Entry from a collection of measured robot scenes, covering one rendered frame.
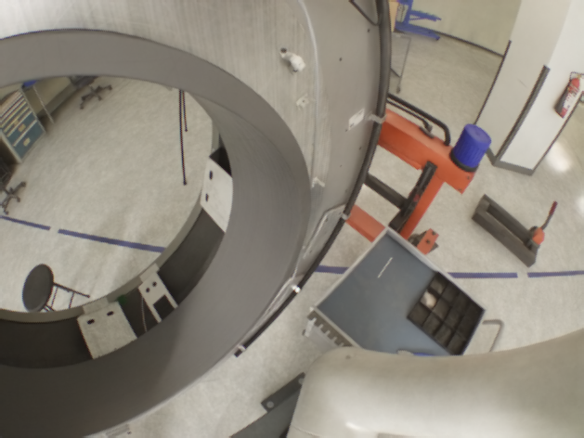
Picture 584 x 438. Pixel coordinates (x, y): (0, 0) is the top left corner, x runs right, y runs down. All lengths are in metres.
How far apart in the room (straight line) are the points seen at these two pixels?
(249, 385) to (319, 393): 1.19
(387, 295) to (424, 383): 0.70
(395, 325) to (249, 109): 0.84
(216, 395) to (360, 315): 0.99
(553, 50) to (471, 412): 2.78
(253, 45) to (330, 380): 0.40
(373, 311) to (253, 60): 0.83
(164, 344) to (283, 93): 0.74
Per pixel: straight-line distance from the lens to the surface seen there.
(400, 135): 1.07
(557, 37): 2.87
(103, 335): 0.95
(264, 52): 0.30
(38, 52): 0.17
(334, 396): 0.35
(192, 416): 1.64
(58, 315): 1.11
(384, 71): 0.51
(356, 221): 1.58
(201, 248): 0.96
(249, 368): 1.54
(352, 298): 0.92
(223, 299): 0.75
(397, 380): 0.31
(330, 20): 0.37
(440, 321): 1.02
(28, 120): 5.10
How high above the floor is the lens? 1.52
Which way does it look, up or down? 55 degrees down
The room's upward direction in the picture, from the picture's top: straight up
